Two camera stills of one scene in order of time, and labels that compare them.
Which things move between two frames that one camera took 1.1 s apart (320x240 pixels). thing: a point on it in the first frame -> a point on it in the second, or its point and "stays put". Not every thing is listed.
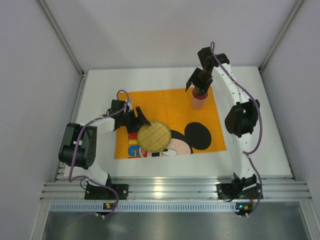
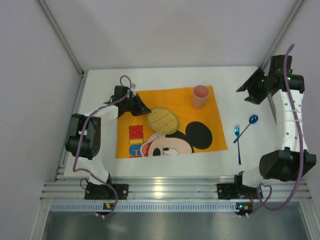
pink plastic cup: [199, 98] stays put
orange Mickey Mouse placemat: [192, 130] stays put
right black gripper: [200, 81] -> [256, 86]
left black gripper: [133, 120] -> [135, 105]
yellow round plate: [154, 138] -> [163, 120]
